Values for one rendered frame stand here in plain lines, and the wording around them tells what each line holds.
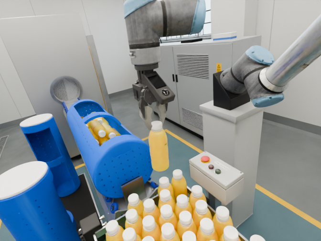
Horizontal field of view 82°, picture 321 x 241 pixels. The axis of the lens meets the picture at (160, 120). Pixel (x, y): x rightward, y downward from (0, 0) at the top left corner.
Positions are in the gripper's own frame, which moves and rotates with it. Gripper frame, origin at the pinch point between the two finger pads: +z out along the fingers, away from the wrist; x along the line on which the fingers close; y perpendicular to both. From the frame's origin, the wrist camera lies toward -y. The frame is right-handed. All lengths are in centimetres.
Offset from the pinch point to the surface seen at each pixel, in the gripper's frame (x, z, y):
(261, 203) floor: -113, 129, 13
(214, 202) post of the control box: -18.8, 40.1, -10.2
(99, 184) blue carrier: 21.3, 25.4, 15.0
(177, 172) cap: -7.8, 24.8, 0.4
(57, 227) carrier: 46, 64, 44
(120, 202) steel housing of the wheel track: 14.7, 41.5, 16.4
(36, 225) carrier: 53, 55, 42
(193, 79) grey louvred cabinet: -149, 33, 149
